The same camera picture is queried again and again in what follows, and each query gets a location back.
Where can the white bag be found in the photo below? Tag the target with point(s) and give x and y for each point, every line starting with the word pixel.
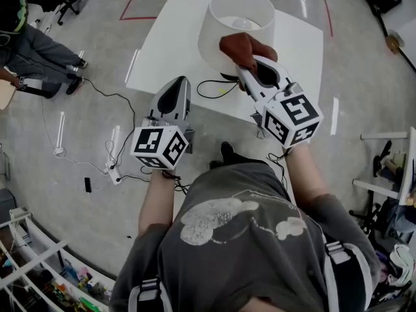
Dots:
pixel 401 262

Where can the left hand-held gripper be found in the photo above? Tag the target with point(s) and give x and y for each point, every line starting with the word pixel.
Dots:
pixel 149 141

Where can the person's left black shoe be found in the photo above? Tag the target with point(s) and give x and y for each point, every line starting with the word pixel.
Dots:
pixel 216 165

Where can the person's right black shoe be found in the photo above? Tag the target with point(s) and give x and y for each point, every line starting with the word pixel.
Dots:
pixel 229 151

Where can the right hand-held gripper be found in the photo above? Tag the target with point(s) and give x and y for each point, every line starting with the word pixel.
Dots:
pixel 292 119

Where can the white power strip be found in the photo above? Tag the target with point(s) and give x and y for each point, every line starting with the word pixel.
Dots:
pixel 113 173

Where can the grey bin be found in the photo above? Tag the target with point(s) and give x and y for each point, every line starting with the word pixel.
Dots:
pixel 6 203

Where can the white shelf rack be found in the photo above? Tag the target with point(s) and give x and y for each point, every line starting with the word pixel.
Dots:
pixel 48 253

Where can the white table lamp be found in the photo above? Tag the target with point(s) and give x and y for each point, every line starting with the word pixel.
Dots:
pixel 214 37

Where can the dark red cloth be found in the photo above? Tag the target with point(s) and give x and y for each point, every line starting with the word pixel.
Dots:
pixel 240 47

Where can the person's grey printed shirt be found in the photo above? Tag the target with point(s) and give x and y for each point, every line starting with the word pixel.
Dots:
pixel 234 265

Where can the small black flat device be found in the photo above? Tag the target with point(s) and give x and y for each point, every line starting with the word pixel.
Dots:
pixel 87 184

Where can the black pole brass head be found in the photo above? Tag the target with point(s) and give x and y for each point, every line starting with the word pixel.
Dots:
pixel 394 41

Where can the white side table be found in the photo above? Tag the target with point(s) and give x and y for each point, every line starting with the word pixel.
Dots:
pixel 375 187

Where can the person's right forearm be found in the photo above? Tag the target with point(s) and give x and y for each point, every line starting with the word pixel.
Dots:
pixel 305 174

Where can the person's black shoe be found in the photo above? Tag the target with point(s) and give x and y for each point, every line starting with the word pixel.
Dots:
pixel 229 151
pixel 216 165

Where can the person's left forearm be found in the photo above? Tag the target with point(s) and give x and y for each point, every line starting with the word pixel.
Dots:
pixel 156 200

